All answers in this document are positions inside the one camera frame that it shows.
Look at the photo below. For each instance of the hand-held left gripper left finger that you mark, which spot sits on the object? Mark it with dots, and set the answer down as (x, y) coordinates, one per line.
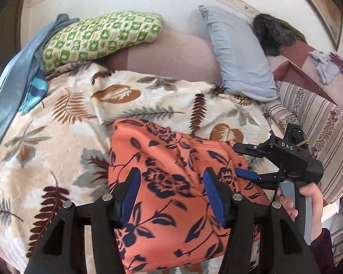
(130, 197)

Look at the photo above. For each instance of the person's right hand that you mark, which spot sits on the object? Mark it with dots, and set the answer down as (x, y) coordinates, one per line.
(315, 205)

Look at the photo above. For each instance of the green checkered pillow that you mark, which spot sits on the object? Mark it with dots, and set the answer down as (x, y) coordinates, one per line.
(97, 37)

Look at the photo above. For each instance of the leaf printed blanket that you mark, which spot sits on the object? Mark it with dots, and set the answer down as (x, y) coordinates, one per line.
(60, 137)

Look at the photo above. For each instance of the person's right forearm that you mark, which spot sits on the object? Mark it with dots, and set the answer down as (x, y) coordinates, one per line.
(322, 254)

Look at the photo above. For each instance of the grey-blue pillow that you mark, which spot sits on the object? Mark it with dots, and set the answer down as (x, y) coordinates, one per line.
(239, 60)

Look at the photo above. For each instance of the turquoise striped cloth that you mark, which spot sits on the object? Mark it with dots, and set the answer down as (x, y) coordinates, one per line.
(34, 91)

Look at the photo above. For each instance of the olive cloth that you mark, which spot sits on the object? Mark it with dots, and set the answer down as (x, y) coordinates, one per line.
(294, 32)

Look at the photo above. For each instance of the framed wall picture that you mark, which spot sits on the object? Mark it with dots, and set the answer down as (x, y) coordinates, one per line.
(325, 8)

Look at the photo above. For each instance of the mauve bed headboard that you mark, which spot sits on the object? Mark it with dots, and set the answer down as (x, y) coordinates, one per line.
(165, 54)

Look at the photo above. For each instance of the orange floral garment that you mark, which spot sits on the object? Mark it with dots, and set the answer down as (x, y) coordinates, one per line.
(165, 154)

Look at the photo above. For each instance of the light blue cloth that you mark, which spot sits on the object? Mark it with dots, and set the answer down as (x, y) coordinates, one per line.
(8, 85)

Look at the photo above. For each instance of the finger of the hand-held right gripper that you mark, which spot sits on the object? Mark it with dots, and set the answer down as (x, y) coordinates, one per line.
(247, 174)
(249, 149)

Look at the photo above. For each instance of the striped floral bed sheet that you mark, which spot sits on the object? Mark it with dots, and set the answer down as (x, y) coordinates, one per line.
(325, 120)

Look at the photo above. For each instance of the dark furry cloth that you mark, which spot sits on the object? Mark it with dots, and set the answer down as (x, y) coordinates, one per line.
(269, 34)

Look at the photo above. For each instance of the small grey cloth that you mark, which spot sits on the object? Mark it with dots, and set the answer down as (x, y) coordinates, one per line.
(325, 68)

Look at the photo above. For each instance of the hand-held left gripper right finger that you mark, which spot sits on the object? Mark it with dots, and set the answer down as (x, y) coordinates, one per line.
(214, 197)

